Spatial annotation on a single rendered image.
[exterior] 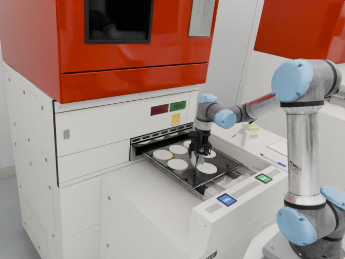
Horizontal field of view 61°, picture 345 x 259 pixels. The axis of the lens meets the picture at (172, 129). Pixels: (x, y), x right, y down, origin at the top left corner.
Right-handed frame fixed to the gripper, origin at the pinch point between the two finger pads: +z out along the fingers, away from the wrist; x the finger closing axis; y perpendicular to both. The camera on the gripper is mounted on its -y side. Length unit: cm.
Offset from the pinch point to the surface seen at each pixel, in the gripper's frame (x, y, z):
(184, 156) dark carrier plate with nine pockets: -2.1, -10.2, 2.0
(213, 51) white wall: 107, -259, -13
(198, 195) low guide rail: -1.2, 13.2, 8.1
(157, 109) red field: -15.7, -23.4, -18.6
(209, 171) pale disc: 6.4, 3.9, 1.9
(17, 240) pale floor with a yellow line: -98, -55, 92
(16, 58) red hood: -82, -38, -37
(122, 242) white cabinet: -34, 10, 36
